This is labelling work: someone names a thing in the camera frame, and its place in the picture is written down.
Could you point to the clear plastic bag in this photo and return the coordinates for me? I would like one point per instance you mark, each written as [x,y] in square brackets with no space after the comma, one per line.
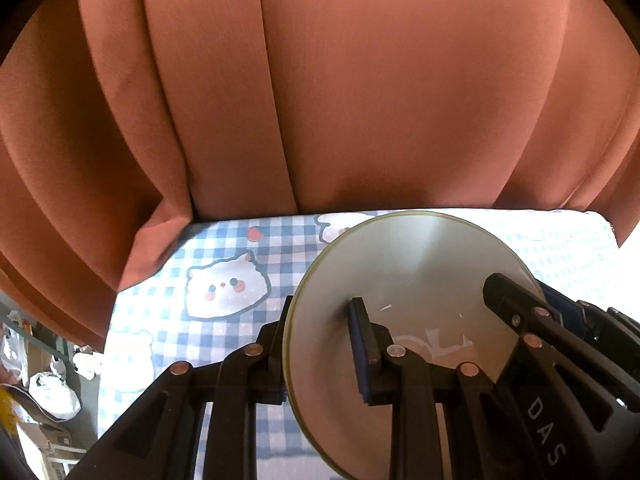
[12,350]

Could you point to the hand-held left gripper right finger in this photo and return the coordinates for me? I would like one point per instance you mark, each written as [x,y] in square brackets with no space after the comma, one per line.
[361,355]

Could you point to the blue checked printed tablecloth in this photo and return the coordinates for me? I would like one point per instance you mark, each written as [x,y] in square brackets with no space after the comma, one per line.
[225,250]

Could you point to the white plastic bag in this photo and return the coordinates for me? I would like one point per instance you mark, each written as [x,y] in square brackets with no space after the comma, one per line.
[52,395]

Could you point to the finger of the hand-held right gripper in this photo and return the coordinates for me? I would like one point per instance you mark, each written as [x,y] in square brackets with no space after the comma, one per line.
[515,302]
[570,312]

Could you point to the white bowl green floral pattern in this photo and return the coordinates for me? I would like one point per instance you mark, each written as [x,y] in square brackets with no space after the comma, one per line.
[400,260]

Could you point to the orange-brown curtain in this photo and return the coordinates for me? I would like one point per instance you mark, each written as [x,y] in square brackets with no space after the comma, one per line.
[350,85]

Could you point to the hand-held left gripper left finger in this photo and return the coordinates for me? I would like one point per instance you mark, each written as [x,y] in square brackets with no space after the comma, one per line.
[272,355]

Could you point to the crumpled white cloth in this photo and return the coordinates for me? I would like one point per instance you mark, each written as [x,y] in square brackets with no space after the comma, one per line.
[89,365]

